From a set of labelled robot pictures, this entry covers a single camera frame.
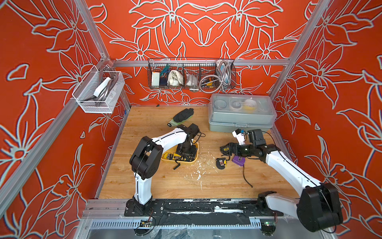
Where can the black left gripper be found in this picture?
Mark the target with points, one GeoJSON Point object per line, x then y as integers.
{"type": "Point", "coordinates": [191, 154]}

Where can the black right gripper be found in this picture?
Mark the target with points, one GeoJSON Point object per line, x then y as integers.
{"type": "Point", "coordinates": [231, 148]}

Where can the black round tape measure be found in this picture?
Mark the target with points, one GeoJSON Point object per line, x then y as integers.
{"type": "Point", "coordinates": [221, 163]}

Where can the yellow black tape measure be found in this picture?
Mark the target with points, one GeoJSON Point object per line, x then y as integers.
{"type": "Point", "coordinates": [171, 156]}

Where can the purple tape measure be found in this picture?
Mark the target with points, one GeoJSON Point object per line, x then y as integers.
{"type": "Point", "coordinates": [240, 161]}

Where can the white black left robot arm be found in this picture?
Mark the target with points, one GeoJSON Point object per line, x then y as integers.
{"type": "Point", "coordinates": [147, 156]}

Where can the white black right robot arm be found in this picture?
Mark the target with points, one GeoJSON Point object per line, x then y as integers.
{"type": "Point", "coordinates": [318, 206]}

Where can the grey storage box clear lid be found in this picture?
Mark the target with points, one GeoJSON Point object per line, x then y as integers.
{"type": "Point", "coordinates": [228, 112]}

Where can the yellow plastic tray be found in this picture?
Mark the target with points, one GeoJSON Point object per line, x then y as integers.
{"type": "Point", "coordinates": [183, 159]}

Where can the black green work glove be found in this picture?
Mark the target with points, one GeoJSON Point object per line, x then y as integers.
{"type": "Point", "coordinates": [181, 117]}

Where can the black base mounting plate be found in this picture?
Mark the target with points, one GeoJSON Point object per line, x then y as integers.
{"type": "Point", "coordinates": [158, 207]}

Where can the white power adapter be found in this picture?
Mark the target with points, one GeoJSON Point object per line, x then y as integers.
{"type": "Point", "coordinates": [101, 87]}

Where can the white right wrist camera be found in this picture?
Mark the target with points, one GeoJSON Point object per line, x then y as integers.
{"type": "Point", "coordinates": [240, 135]}

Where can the black wire wall basket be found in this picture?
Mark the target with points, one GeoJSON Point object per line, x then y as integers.
{"type": "Point", "coordinates": [208, 75]}

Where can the clear wall bin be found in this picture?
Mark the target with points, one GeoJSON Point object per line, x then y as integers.
{"type": "Point", "coordinates": [106, 102]}

